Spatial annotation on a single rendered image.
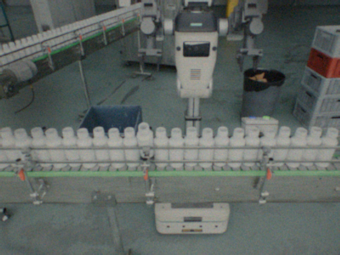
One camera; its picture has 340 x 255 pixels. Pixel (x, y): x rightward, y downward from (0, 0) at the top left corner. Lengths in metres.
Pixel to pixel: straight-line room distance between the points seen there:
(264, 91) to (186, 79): 1.55
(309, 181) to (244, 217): 1.10
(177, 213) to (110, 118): 0.79
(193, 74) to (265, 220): 1.31
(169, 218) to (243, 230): 0.59
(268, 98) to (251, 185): 1.94
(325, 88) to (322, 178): 2.08
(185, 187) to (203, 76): 0.67
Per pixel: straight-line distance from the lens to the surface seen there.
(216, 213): 1.87
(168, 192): 1.11
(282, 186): 1.17
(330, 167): 1.21
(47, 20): 6.89
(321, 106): 3.31
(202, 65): 1.46
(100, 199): 1.17
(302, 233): 2.26
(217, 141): 0.99
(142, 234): 2.07
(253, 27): 1.18
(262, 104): 2.99
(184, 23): 1.47
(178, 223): 1.91
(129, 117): 1.66
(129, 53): 5.02
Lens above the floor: 1.70
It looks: 33 degrees down
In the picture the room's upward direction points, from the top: straight up
